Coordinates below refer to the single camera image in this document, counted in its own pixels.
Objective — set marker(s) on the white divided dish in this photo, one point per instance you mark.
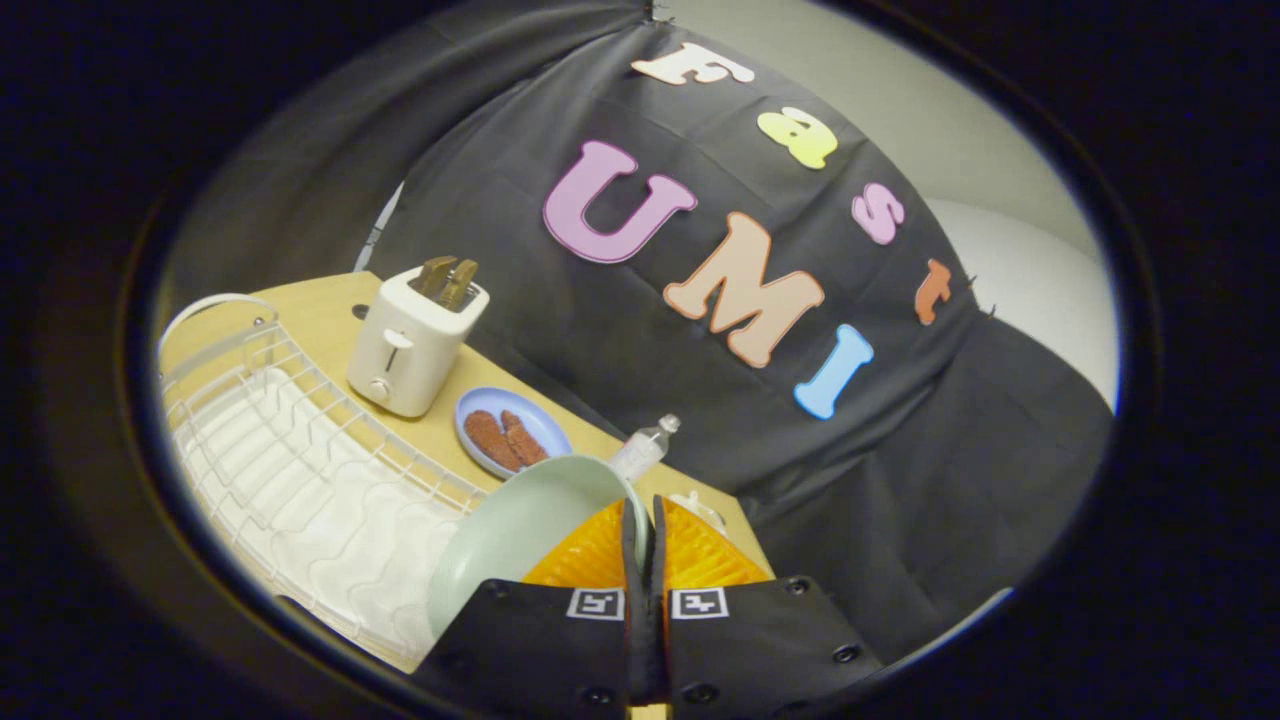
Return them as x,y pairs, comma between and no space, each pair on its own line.
705,510

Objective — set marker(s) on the pale green plate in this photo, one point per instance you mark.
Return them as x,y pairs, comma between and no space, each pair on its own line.
510,530

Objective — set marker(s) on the clear plastic bottle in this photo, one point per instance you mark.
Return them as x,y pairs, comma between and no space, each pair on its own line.
640,452

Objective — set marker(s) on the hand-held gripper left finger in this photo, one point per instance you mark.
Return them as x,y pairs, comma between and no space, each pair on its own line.
636,600

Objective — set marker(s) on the blue plate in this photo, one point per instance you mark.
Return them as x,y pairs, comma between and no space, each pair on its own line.
530,410

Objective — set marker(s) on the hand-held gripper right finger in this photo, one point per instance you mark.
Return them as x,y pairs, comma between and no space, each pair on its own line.
662,600

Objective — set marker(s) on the brown meat patty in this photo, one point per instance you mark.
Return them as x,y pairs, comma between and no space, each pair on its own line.
525,438
490,440

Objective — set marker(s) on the white toaster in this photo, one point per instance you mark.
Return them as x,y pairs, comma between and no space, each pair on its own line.
405,350

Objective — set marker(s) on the white backdrop stand pole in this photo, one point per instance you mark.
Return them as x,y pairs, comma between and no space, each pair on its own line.
378,225

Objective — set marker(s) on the brown toast slice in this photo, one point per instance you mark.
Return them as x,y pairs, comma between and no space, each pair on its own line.
435,275
462,285

